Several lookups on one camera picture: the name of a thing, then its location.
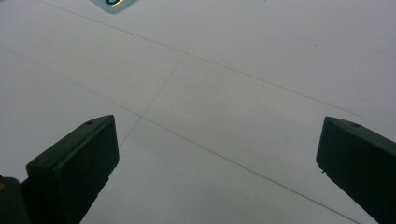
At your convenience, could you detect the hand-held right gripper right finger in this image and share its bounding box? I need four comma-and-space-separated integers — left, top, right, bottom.
316, 116, 396, 224

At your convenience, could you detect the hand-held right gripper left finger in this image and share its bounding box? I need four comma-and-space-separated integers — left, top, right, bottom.
20, 114, 120, 224

